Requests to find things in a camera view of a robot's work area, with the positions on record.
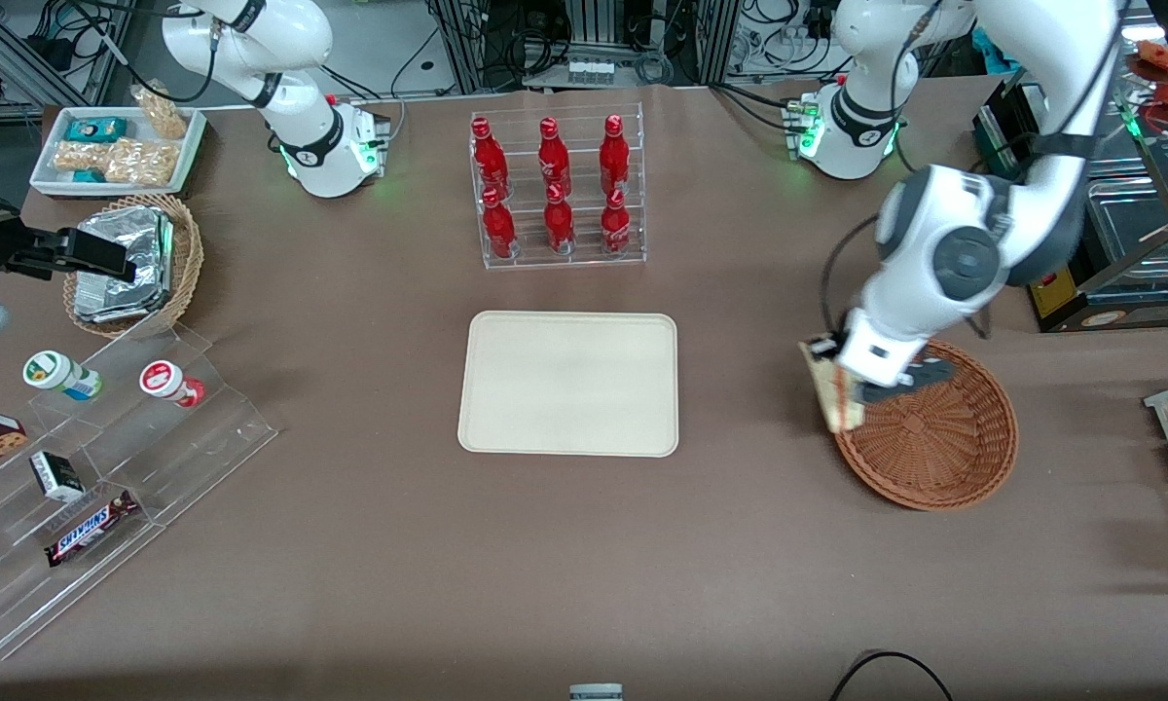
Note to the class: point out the triangle sandwich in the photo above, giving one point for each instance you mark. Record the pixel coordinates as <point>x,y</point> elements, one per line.
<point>837,404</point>

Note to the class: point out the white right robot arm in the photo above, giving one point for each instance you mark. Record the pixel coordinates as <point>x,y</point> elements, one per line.
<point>292,127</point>

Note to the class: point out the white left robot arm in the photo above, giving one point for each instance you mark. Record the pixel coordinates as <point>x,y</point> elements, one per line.
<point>944,253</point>

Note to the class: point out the white rectangular snack tray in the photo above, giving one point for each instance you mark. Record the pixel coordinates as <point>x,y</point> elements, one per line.
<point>49,175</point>

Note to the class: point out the round brown wicker basket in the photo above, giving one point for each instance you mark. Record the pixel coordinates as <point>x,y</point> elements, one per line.
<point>944,458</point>

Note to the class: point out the deep tan wicker basket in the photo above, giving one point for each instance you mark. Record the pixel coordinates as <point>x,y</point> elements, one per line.
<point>187,263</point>

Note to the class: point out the beige plastic tray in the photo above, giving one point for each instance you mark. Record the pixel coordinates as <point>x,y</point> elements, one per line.
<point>565,385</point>

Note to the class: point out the silver foil package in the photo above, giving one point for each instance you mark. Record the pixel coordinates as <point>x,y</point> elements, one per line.
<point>131,239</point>
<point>107,300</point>

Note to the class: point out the small teal snack packet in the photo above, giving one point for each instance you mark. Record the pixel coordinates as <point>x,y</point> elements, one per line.
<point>88,176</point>

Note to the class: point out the clear bag of peanut bars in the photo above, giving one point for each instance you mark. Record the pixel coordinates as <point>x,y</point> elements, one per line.
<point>80,156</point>

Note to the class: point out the large clear peanut snack bag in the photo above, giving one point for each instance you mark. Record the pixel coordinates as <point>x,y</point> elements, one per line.
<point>144,162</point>

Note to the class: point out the green lid yogurt cup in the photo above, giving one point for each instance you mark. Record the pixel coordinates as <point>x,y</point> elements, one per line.
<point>54,373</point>

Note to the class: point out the teal snack box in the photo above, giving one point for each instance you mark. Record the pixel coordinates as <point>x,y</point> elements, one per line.
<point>95,129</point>

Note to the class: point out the red lid yogurt cup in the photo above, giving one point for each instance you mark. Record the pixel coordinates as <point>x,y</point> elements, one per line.
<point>165,382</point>

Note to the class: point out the clear bag of crackers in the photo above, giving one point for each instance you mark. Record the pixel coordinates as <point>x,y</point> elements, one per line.
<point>164,112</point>

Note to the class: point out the clear acrylic stepped shelf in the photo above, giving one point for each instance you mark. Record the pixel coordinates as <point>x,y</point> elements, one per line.
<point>175,458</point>

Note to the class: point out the small black white box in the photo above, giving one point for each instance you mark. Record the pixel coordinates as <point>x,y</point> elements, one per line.
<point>56,475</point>

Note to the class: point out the red cola bottle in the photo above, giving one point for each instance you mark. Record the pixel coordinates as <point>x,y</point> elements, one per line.
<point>488,156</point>
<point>559,224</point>
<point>615,228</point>
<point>552,156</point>
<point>614,154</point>
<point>497,229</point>

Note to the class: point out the clear acrylic bottle rack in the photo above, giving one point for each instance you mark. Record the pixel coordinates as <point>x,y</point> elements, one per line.
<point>584,261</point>

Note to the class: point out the black yellow warmer cabinet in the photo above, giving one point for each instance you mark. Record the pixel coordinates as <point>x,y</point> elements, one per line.
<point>1129,302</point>

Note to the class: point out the snickers chocolate bar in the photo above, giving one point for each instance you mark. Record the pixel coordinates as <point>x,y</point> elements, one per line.
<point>91,528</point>

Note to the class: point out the white multi socket strip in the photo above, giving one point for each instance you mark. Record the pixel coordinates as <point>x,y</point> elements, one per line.
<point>589,72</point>

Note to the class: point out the small grey device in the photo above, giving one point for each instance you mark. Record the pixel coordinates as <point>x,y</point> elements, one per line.
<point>596,693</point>

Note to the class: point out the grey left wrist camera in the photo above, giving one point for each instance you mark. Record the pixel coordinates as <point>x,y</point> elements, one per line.
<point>930,375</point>

